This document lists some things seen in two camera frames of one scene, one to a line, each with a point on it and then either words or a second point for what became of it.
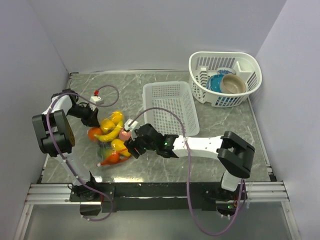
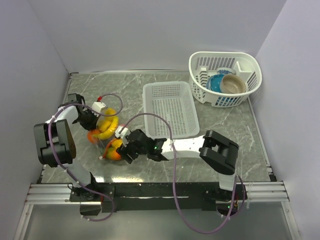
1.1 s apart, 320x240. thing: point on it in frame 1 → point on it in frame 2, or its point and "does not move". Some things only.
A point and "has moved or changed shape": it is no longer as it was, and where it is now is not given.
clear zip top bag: x=108 y=138 has moved or changed shape
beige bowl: x=232 y=83 does not move
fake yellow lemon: x=117 y=116 → x=111 y=111
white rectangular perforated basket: x=176 y=96 does not move
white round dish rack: x=202 y=64 does not move
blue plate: x=213 y=82 does not move
